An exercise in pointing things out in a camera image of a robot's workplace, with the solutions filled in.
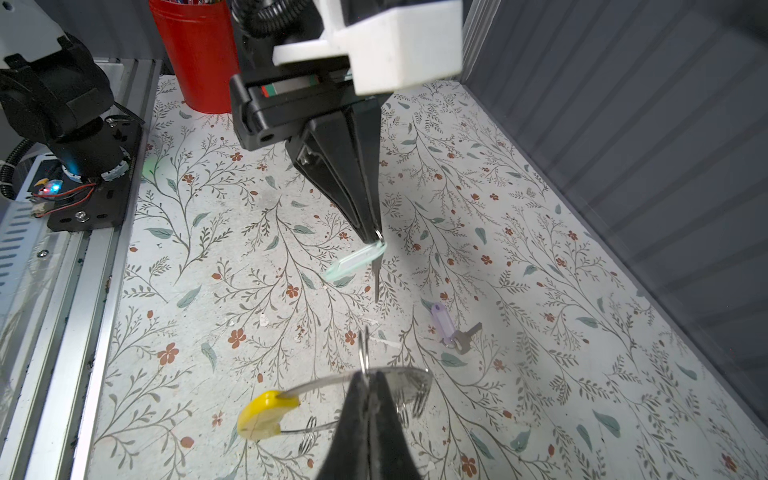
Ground aluminium rail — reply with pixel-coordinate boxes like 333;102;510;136
1;59;162;479

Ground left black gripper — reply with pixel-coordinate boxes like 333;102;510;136
229;59;383;244

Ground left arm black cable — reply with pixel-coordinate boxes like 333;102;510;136
230;0;319;38

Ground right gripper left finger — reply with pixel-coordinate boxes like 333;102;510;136
316;372;369;480

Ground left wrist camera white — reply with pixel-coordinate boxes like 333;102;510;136
272;1;463;96

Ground large keyring with yellow grip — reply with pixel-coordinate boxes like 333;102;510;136
236;328;433;442

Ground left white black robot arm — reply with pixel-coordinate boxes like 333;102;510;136
1;1;386;243

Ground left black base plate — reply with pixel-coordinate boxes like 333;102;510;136
45;105;145;232

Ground red cup with pens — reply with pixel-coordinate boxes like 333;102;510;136
149;0;240;114

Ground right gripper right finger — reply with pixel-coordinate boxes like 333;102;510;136
367;373;421;480

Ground white slotted cable duct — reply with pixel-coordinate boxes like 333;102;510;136
0;201;44;318

